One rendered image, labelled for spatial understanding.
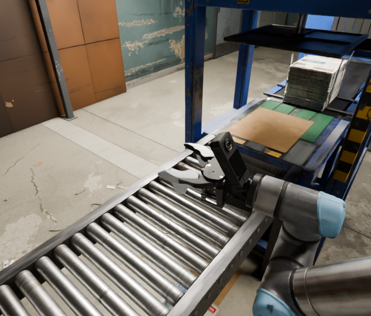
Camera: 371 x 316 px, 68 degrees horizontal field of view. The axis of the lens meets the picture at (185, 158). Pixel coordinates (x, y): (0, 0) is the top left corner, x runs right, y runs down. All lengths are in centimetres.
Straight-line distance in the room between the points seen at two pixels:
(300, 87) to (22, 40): 289
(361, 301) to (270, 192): 21
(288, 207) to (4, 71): 342
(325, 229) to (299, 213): 5
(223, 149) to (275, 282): 24
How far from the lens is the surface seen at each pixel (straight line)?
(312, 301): 49
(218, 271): 95
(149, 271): 95
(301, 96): 213
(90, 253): 104
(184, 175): 57
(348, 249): 229
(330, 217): 54
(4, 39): 364
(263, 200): 54
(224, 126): 172
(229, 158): 53
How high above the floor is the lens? 159
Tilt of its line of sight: 34 degrees down
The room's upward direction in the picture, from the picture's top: straight up
